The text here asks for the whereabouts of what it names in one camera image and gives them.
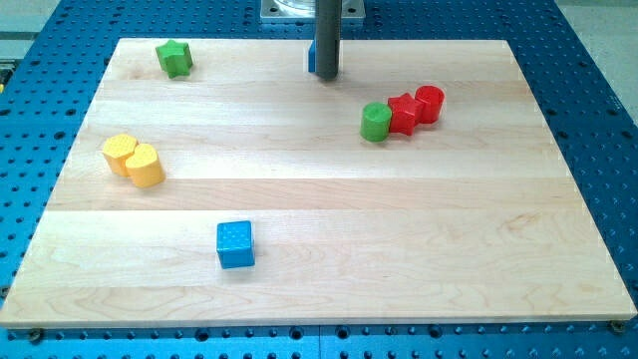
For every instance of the yellow heart block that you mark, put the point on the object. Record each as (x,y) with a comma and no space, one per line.
(144,167)

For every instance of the wooden board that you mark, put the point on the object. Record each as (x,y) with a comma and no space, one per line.
(475,218)

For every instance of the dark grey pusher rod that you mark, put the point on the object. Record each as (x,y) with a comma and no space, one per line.
(327,38)

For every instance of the yellow hexagon block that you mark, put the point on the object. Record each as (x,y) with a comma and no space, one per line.
(116,150)

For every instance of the red cylinder block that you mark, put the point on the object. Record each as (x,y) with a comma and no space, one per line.
(432,98)

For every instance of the green star block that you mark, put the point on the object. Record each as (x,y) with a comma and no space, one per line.
(174,58)

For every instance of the light blue cube block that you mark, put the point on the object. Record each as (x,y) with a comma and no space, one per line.
(234,244)

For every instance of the green cylinder block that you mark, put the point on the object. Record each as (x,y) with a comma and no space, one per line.
(375,123)

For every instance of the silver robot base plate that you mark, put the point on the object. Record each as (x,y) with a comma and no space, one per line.
(283,11)

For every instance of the blue block behind rod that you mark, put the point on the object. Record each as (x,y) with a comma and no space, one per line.
(312,58)

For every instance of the red star block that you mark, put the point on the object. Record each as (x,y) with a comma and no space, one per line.
(406,114)

